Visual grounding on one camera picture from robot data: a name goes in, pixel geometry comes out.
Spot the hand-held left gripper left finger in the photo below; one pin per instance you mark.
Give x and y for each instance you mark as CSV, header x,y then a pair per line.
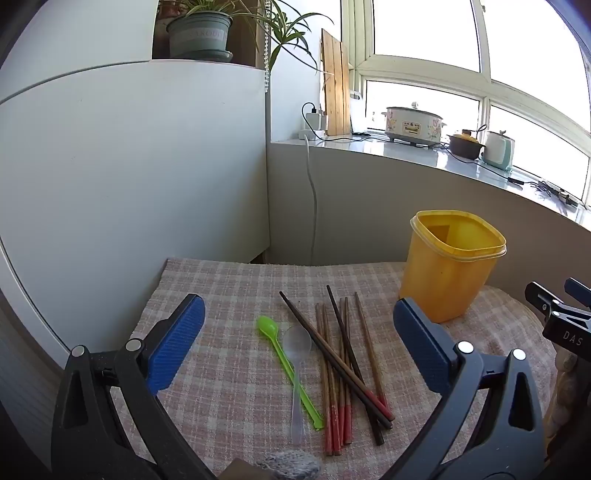
x,y
178,346

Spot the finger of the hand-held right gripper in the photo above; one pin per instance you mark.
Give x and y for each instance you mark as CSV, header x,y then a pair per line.
x,y
579,290
540,297

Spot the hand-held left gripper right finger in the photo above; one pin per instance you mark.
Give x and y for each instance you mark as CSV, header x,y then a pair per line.
x,y
420,346

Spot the yellow plastic container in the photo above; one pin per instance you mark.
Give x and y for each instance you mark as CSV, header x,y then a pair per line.
x,y
443,281

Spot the dark wooden chopstick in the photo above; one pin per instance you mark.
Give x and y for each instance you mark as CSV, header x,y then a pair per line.
x,y
300,317
333,350
337,314

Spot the green plastic spoon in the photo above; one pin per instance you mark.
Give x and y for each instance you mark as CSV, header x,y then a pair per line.
x,y
268,326

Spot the clear plastic spoon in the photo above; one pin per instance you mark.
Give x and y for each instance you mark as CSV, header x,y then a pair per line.
x,y
297,344

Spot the pink checked cloth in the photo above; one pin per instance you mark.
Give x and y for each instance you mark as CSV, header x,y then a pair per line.
x,y
221,300

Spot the mint green kettle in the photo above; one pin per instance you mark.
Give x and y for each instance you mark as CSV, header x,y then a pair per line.
x,y
497,151

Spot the grey knitted cloth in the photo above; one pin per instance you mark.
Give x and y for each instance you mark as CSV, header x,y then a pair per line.
x,y
291,464

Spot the brown clay pot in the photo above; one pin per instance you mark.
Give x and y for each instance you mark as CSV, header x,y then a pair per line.
x,y
465,146

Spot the white cabinet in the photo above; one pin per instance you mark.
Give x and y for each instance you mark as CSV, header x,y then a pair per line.
x,y
115,184

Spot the white floral slow cooker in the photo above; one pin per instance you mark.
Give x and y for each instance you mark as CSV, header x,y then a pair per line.
x,y
413,127

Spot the white power strip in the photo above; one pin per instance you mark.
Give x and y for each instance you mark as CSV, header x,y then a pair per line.
x,y
305,134

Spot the white charger plug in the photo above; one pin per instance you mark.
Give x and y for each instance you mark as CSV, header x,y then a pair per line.
x,y
319,121

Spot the wooden slat board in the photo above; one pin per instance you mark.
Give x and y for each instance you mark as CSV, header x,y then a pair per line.
x,y
336,83

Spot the potted spider plant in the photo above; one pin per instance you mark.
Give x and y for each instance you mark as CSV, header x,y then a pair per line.
x,y
198,34

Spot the white window frame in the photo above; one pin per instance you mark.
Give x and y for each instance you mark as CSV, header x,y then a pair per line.
x,y
415,74

